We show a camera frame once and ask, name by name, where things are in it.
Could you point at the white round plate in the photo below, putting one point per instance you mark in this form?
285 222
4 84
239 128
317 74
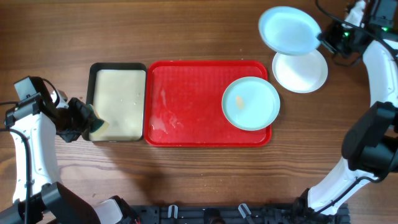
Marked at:
300 73

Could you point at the red plastic tray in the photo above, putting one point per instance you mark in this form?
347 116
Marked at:
183 104

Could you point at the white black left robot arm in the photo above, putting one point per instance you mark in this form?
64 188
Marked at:
34 124

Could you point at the light blue round plate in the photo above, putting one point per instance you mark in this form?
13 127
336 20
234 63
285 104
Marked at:
289 31

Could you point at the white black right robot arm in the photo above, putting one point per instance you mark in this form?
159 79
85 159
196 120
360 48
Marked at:
368 155

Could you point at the green yellow sponge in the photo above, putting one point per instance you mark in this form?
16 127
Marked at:
97 126

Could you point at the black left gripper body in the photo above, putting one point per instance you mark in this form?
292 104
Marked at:
75 122

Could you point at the black water basin tray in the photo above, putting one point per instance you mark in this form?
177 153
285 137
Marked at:
117 92

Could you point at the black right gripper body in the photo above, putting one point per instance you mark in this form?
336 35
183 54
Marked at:
339 38

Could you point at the mint green round plate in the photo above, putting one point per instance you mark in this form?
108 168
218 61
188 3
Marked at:
250 103

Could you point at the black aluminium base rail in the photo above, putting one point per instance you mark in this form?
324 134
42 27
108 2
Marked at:
267 214

